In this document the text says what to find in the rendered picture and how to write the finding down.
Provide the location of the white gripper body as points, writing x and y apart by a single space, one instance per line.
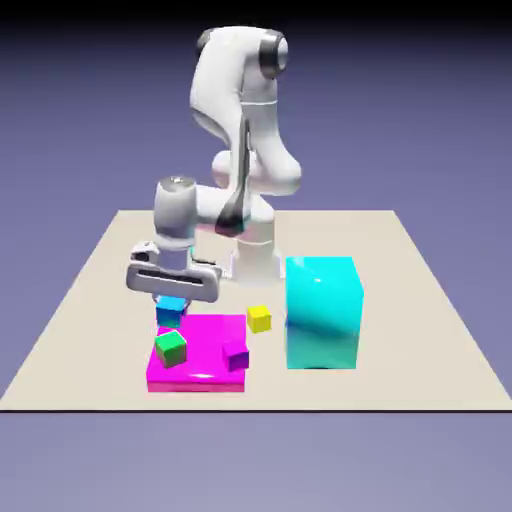
136 280

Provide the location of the small blue cube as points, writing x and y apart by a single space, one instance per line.
170 312

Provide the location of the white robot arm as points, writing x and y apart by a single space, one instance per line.
224 100

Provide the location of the small green cube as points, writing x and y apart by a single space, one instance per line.
171 348

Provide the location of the small purple cube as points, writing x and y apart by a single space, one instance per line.
236 355

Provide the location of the small yellow cube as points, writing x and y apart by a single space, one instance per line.
259 318

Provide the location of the large magenta box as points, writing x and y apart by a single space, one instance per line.
200 360

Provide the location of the large cyan box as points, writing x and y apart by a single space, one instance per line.
320 312

